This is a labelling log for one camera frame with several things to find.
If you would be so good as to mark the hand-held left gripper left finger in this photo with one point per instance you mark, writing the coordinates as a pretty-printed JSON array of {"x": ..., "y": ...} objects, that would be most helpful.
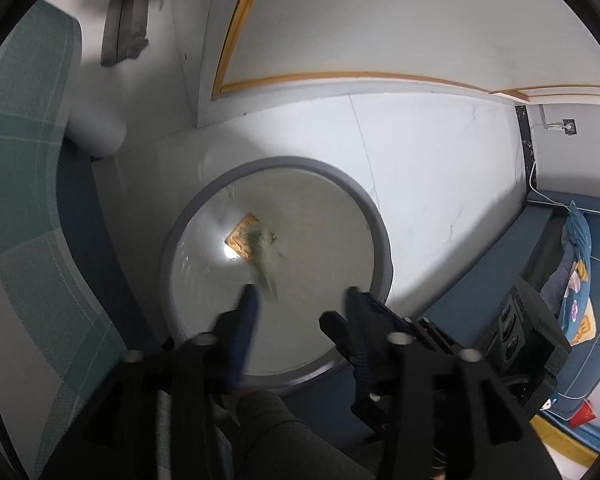
[{"x": 245, "y": 330}]

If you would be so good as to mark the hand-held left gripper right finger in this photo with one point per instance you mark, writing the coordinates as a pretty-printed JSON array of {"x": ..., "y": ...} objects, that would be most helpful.
[{"x": 358, "y": 320}]

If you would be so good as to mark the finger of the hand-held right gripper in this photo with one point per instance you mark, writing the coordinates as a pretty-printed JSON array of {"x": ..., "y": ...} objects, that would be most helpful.
[
  {"x": 385, "y": 312},
  {"x": 334, "y": 327}
]

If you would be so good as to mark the grey round trash bin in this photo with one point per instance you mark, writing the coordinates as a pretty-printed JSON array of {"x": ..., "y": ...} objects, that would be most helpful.
[{"x": 320, "y": 240}]

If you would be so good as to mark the blue printed pillow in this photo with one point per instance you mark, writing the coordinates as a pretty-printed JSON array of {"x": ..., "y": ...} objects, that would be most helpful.
[{"x": 580, "y": 260}]

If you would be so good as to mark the red cup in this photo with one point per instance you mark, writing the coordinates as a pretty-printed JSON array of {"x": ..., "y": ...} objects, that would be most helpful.
[{"x": 582, "y": 412}]

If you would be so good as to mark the orange snack wrapper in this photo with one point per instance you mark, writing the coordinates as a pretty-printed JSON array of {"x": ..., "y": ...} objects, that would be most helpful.
[{"x": 241, "y": 232}]

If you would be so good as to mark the person's grey trouser leg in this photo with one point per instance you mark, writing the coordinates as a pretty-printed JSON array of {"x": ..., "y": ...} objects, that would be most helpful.
[{"x": 280, "y": 440}]

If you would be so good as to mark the yellow board edge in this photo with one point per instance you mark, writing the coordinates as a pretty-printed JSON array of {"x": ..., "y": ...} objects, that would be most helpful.
[{"x": 565, "y": 442}]

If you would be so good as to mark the black marble threshold strip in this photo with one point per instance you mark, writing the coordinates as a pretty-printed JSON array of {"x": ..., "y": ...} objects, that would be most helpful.
[{"x": 524, "y": 150}]

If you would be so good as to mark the green checked tablecloth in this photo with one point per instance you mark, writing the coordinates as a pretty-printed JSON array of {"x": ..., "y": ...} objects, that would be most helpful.
[{"x": 25, "y": 210}]

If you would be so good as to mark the white panel with orange trim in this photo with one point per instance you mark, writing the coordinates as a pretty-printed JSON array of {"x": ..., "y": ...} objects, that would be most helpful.
[{"x": 380, "y": 20}]

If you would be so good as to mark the grey hanging cloth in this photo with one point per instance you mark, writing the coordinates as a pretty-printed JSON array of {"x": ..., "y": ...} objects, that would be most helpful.
[{"x": 122, "y": 15}]

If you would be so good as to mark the wall socket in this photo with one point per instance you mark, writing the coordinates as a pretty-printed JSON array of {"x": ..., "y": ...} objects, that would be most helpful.
[{"x": 567, "y": 126}]

